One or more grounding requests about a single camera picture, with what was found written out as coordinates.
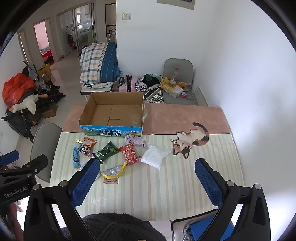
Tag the light blue clear packet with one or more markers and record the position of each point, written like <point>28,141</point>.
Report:
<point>84,165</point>

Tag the yellow paper bag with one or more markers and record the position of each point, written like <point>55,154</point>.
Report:
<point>45,71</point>

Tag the yellow and silver packet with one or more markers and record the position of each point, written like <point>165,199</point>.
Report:
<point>112,172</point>

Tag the clear plastic bottle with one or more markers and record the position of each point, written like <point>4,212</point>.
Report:
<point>175,74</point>

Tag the wall switch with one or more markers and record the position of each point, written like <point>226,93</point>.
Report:
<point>126,16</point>

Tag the cardboard box with blue print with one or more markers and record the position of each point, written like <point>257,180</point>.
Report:
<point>111,115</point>

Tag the panda print snack packet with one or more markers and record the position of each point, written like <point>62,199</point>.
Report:
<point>87,146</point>

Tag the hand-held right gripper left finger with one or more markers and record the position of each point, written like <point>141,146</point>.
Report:
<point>85,183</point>

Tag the white tissue pack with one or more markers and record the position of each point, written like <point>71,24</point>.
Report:
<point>177,91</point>

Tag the white board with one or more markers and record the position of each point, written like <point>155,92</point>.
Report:
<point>201,97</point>

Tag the yellow plastic bag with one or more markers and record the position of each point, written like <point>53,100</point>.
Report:
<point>165,84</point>

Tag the grey cushioned chair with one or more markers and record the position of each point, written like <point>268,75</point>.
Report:
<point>178,63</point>

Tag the purple cloth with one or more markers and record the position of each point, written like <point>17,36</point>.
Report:
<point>136,141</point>

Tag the red patterned packet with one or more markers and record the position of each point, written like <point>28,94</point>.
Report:
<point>129,154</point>

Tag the dark green packet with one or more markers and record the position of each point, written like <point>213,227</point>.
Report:
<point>105,153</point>

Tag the red bedding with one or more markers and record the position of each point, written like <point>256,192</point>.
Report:
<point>47,53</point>

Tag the black and white patterned bag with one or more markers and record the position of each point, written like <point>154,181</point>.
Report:
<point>155,96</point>

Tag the small red box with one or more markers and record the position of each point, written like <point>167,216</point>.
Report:
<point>184,94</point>

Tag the small brown cardboard box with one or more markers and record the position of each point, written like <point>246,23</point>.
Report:
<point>49,112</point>

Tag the grey round chair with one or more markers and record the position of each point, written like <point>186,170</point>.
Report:
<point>44,143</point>

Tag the long blue snack packet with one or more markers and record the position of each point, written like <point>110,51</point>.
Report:
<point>76,158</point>

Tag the orange packet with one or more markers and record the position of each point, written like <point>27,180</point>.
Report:
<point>183,84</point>

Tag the plaid quilt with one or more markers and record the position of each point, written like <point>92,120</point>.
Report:
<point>92,60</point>

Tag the orange plastic bag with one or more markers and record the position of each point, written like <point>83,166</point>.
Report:
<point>16,88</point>

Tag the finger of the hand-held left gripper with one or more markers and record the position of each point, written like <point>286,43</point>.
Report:
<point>37,162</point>
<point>10,157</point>

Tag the pink suitcase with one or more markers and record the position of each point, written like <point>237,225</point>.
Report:
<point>130,83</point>

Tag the pink striped cat-print blanket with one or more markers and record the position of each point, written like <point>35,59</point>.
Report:
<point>150,192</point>

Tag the blue striped quilt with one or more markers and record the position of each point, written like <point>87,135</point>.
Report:
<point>109,62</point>

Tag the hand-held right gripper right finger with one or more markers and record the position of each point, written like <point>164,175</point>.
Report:
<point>208,183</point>

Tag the white black-patterned folded cloth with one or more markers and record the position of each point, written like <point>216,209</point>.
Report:
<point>97,85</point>

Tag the white goose plush toy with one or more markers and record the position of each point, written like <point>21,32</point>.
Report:
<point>30,103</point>

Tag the glass jar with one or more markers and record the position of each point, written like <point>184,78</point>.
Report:
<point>172,83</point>

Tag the dark fleece clothing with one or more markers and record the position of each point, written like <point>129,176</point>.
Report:
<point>115,229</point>

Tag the white soft packet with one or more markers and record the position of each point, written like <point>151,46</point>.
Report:
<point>153,156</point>

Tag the black stroller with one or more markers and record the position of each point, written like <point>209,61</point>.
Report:
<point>16,122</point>

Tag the clear plastic wrapper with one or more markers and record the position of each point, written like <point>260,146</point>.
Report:
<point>97,200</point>

